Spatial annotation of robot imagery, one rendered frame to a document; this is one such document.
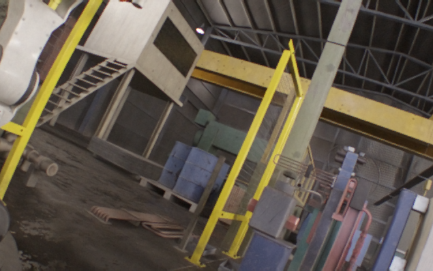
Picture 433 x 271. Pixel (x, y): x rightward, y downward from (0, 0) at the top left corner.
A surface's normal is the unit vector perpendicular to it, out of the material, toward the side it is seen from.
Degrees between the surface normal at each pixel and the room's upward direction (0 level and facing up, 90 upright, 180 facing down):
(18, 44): 83
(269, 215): 90
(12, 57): 70
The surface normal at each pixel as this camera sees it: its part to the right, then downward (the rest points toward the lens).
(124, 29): -0.30, -0.27
